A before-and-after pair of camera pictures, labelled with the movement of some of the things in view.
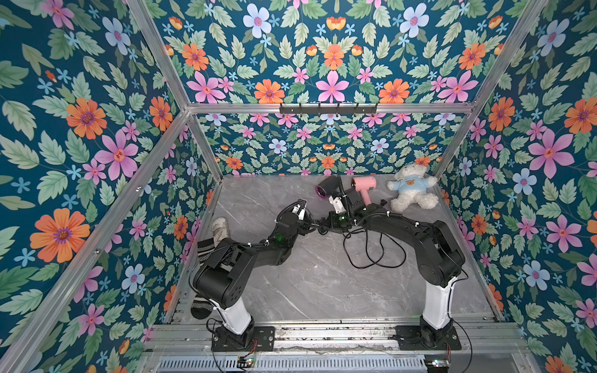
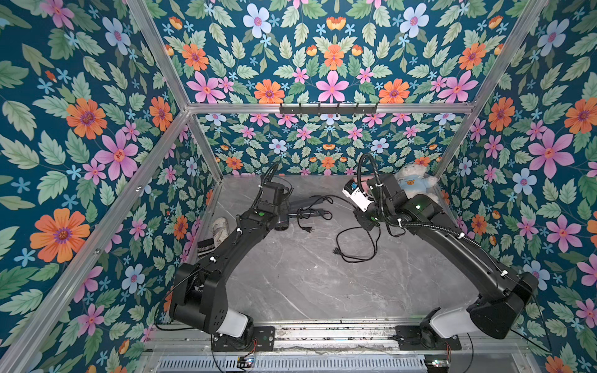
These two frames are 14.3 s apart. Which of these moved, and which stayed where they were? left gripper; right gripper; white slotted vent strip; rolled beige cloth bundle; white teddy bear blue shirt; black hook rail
Moved: right gripper; left gripper
Stayed: black hook rail; rolled beige cloth bundle; white teddy bear blue shirt; white slotted vent strip
